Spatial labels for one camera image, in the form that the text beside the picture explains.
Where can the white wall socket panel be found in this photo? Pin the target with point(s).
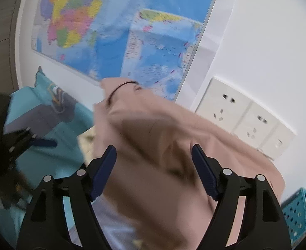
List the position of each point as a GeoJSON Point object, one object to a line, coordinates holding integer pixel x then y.
{"type": "Point", "coordinates": [240, 116]}

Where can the colourful wall map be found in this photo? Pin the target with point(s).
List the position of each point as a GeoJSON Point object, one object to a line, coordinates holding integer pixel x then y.
{"type": "Point", "coordinates": [149, 41]}

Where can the teal bed sheet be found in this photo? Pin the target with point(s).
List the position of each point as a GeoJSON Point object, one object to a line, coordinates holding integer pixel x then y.
{"type": "Point", "coordinates": [61, 161]}

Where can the pink jacket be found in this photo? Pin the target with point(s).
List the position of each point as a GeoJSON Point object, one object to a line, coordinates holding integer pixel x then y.
{"type": "Point", "coordinates": [154, 182]}

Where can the teal plastic basket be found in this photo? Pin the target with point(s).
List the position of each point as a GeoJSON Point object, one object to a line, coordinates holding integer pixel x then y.
{"type": "Point", "coordinates": [294, 211]}

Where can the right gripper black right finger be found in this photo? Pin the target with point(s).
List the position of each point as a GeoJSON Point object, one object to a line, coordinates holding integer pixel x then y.
{"type": "Point", "coordinates": [263, 225]}

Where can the teal patterned pillow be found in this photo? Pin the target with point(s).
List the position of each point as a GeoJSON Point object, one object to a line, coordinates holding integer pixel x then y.
{"type": "Point", "coordinates": [53, 101]}

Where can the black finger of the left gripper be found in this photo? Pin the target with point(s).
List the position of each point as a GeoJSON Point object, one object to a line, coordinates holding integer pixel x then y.
{"type": "Point", "coordinates": [41, 142]}

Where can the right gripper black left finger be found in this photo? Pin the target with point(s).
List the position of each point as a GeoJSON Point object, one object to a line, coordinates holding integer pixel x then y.
{"type": "Point", "coordinates": [44, 225]}

